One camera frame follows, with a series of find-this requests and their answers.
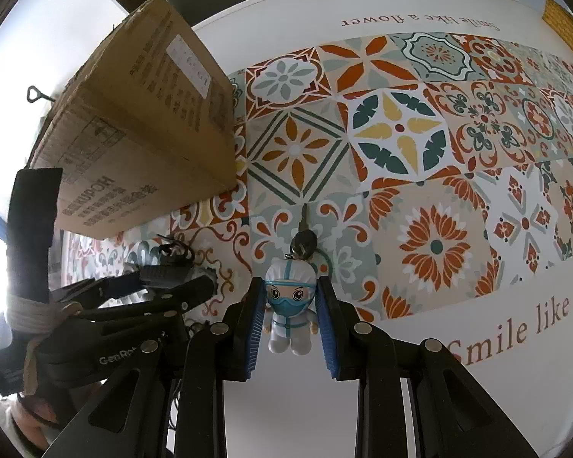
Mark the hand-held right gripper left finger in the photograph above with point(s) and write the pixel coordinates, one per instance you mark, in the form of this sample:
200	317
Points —
254	329

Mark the wicker tissue box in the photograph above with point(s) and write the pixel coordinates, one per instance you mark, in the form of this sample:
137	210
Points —
558	16

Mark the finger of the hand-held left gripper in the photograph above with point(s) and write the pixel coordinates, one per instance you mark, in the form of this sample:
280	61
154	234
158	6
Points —
191	293
162	274

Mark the person's left hand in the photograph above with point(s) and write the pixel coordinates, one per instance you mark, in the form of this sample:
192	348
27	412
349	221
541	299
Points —
38	417

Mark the tile print tablecloth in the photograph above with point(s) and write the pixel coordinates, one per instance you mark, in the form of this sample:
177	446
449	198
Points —
410	200

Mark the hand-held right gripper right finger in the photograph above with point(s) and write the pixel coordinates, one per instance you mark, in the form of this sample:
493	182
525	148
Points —
327	329

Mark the black upright floor cleaner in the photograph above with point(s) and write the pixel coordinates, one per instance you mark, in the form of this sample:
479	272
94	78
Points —
30	88

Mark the brown cardboard box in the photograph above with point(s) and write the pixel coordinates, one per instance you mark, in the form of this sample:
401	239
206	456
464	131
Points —
148	129

